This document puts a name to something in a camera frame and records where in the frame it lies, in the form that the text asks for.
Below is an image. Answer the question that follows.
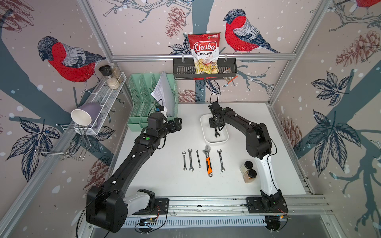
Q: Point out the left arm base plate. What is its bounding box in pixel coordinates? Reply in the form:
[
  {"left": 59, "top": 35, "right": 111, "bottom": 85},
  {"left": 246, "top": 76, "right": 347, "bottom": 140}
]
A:
[{"left": 133, "top": 198, "right": 169, "bottom": 215}]

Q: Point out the white paper stack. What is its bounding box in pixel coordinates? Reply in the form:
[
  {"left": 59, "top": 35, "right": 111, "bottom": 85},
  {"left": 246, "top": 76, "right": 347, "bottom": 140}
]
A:
[{"left": 151, "top": 72, "right": 175, "bottom": 117}]

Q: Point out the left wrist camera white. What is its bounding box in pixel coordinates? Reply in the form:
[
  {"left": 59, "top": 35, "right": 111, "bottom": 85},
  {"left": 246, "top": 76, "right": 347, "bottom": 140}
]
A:
[{"left": 155, "top": 105, "right": 167, "bottom": 117}]

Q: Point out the clear glass jar on shelf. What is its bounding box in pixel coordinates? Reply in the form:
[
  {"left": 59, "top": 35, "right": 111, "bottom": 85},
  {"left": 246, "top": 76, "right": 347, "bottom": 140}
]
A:
[{"left": 110, "top": 63, "right": 124, "bottom": 83}]

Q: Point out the red cassava chips bag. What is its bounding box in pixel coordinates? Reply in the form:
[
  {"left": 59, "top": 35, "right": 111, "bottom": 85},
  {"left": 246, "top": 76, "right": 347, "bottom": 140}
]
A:
[{"left": 188, "top": 33, "right": 220, "bottom": 74}]

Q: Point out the white wire wall shelf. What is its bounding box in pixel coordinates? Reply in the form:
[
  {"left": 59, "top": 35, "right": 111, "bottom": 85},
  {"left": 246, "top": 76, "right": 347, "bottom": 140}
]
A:
[{"left": 77, "top": 72, "right": 127, "bottom": 135}]

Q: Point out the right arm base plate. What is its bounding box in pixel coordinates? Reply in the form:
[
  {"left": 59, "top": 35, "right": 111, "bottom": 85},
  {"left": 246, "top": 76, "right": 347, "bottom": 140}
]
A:
[{"left": 245, "top": 197, "right": 288, "bottom": 214}]

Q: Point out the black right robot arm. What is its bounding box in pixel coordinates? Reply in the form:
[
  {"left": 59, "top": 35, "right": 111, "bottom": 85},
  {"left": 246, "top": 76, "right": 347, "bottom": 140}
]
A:
[{"left": 208, "top": 101, "right": 283, "bottom": 211}]

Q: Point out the black wire wall basket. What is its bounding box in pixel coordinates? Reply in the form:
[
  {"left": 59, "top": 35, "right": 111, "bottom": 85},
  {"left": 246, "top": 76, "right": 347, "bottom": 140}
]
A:
[{"left": 173, "top": 58, "right": 238, "bottom": 80}]

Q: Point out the spice jar brown powder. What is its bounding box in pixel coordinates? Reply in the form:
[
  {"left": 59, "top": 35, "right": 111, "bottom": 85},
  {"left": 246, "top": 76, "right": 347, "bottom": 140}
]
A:
[{"left": 243, "top": 169, "right": 257, "bottom": 183}]

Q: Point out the green plastic file organizer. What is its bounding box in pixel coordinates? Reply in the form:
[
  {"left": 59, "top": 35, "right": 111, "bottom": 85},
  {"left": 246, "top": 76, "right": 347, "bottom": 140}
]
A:
[{"left": 128, "top": 73, "right": 161, "bottom": 132}]

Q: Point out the black lid spice jar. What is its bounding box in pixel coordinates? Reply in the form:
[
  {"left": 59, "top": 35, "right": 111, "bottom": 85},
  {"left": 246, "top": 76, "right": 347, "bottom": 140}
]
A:
[
  {"left": 99, "top": 65, "right": 120, "bottom": 90},
  {"left": 240, "top": 161, "right": 254, "bottom": 175}
]

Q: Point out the wire cup holder rack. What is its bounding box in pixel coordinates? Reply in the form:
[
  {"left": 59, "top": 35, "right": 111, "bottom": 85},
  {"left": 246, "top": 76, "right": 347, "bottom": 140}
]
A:
[{"left": 34, "top": 124, "right": 91, "bottom": 161}]

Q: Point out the orange handled adjustable wrench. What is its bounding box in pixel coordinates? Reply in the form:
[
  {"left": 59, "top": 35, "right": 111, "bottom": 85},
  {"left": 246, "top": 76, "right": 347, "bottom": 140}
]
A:
[{"left": 203, "top": 145, "right": 213, "bottom": 178}]

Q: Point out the white plastic storage box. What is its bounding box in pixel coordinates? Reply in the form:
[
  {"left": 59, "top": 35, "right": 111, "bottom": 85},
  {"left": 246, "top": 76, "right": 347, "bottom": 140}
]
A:
[{"left": 200, "top": 114, "right": 229, "bottom": 146}]

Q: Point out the small silver wrench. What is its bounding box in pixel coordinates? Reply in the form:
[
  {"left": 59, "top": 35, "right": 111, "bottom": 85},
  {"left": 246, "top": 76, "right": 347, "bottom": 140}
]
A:
[{"left": 182, "top": 152, "right": 187, "bottom": 171}]

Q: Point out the purple white cup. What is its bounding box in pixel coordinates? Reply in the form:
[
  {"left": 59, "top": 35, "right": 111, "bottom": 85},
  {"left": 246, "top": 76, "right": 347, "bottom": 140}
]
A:
[{"left": 70, "top": 102, "right": 102, "bottom": 126}]

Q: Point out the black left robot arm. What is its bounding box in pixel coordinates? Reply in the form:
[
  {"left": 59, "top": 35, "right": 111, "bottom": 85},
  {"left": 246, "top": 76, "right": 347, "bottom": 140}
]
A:
[{"left": 85, "top": 113, "right": 182, "bottom": 233}]

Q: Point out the long silver wrench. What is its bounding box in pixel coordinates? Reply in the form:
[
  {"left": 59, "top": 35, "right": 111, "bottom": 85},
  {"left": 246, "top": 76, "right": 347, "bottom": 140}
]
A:
[{"left": 217, "top": 149, "right": 226, "bottom": 173}]

